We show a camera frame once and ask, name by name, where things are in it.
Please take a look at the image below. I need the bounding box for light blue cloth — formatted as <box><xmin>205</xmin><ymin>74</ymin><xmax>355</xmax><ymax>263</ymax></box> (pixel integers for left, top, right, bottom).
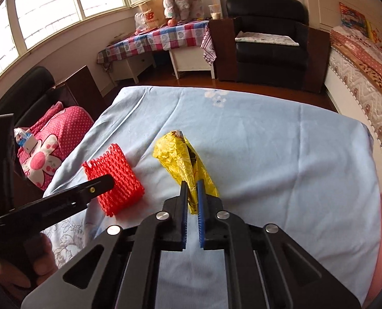
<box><xmin>40</xmin><ymin>85</ymin><xmax>382</xmax><ymax>309</ymax></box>

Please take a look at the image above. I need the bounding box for brown wooden side cabinet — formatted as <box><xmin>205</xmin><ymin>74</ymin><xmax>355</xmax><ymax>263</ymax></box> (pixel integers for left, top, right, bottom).
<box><xmin>306</xmin><ymin>26</ymin><xmax>333</xmax><ymax>95</ymax></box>
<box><xmin>54</xmin><ymin>65</ymin><xmax>107</xmax><ymax>123</ymax></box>
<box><xmin>208</xmin><ymin>17</ymin><xmax>238</xmax><ymax>82</ymax></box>

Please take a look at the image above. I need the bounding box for yellow plastic wrapper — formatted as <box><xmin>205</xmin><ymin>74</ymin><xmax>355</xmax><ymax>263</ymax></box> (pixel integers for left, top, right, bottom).
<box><xmin>152</xmin><ymin>129</ymin><xmax>220</xmax><ymax>215</ymax></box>

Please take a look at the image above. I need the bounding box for white and blue box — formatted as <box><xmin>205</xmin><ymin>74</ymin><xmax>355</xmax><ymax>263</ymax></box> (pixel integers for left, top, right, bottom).
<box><xmin>14</xmin><ymin>128</ymin><xmax>39</xmax><ymax>154</ymax></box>

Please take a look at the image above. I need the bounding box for brown paper bag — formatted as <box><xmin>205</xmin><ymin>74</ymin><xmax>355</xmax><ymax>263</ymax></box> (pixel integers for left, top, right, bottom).
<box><xmin>137</xmin><ymin>0</ymin><xmax>166</xmax><ymax>28</ymax></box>

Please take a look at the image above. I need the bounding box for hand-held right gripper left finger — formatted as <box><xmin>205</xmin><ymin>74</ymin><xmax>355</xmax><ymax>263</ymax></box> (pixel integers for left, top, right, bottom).
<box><xmin>21</xmin><ymin>181</ymin><xmax>189</xmax><ymax>309</ymax></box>

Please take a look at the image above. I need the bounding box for white bed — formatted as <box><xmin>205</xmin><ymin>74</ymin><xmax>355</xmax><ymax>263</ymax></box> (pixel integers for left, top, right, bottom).
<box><xmin>323</xmin><ymin>22</ymin><xmax>382</xmax><ymax>195</ymax></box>

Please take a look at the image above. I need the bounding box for window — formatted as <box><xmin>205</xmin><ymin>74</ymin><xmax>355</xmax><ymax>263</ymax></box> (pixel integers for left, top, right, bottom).
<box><xmin>0</xmin><ymin>0</ymin><xmax>129</xmax><ymax>91</ymax></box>

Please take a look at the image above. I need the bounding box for red floral pillow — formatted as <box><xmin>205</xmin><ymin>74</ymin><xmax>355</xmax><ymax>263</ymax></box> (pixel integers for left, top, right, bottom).
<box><xmin>369</xmin><ymin>26</ymin><xmax>382</xmax><ymax>45</ymax></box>

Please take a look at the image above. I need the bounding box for red foam net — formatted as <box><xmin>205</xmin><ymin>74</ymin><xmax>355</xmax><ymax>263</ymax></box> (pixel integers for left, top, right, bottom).
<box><xmin>81</xmin><ymin>142</ymin><xmax>146</xmax><ymax>218</ymax></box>

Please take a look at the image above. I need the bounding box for person's left hand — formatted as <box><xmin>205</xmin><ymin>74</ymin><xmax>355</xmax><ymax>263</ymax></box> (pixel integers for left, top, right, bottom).
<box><xmin>0</xmin><ymin>234</ymin><xmax>59</xmax><ymax>295</ymax></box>

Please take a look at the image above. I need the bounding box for white desk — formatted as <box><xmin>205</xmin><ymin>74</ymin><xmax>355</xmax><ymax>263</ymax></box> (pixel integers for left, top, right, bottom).
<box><xmin>109</xmin><ymin>46</ymin><xmax>216</xmax><ymax>86</ymax></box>

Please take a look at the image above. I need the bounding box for floral seat cushion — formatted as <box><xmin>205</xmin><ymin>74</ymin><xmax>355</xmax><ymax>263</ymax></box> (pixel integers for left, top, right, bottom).
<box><xmin>235</xmin><ymin>31</ymin><xmax>300</xmax><ymax>47</ymax></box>

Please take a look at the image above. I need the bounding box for checkered tablecloth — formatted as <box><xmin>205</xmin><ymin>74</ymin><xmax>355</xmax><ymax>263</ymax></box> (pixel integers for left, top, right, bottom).
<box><xmin>96</xmin><ymin>20</ymin><xmax>218</xmax><ymax>72</ymax></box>

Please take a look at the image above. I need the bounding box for colourful printed pillow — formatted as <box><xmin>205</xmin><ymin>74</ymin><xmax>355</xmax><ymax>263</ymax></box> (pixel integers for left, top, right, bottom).
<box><xmin>338</xmin><ymin>2</ymin><xmax>369</xmax><ymax>29</ymax></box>

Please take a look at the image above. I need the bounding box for pink dotted cushion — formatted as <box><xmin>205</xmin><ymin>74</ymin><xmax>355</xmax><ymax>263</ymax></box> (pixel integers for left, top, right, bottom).
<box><xmin>13</xmin><ymin>100</ymin><xmax>95</xmax><ymax>192</ymax></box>

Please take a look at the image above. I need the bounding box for white headboard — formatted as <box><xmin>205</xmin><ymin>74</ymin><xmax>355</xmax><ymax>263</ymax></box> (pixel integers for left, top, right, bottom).
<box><xmin>302</xmin><ymin>0</ymin><xmax>350</xmax><ymax>33</ymax></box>

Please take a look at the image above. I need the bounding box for black leather armchair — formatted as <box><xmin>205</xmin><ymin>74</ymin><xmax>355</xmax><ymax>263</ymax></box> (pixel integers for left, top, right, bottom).
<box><xmin>0</xmin><ymin>66</ymin><xmax>57</xmax><ymax>137</ymax></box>
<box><xmin>226</xmin><ymin>0</ymin><xmax>310</xmax><ymax>83</ymax></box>

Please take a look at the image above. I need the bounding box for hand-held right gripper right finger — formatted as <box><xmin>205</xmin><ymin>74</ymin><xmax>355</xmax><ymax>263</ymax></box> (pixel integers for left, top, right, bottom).
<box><xmin>196</xmin><ymin>179</ymin><xmax>362</xmax><ymax>309</ymax></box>

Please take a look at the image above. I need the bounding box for floral patchwork quilt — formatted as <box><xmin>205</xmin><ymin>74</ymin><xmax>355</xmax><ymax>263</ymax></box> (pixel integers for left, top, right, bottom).
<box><xmin>330</xmin><ymin>26</ymin><xmax>382</xmax><ymax>92</ymax></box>

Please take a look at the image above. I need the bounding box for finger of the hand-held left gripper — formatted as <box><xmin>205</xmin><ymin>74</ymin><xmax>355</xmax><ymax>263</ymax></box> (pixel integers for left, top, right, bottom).
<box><xmin>42</xmin><ymin>174</ymin><xmax>116</xmax><ymax>214</ymax></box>

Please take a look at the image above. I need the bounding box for clear plastic bag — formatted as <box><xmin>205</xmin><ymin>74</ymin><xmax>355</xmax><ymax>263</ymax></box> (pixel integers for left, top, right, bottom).
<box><xmin>134</xmin><ymin>12</ymin><xmax>160</xmax><ymax>33</ymax></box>

